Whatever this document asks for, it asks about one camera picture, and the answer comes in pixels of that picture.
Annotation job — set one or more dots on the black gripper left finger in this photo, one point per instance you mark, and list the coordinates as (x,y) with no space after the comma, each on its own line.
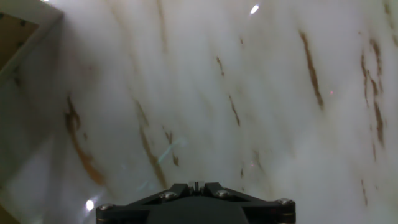
(124,214)

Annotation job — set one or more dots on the wooden picture frame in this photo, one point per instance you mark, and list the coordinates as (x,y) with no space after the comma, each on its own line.
(18,40)

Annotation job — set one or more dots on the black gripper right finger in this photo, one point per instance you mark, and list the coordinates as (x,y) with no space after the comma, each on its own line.
(270,214)

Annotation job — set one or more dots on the white marble pattern mat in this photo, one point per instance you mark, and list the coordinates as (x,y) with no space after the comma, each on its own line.
(248,93)

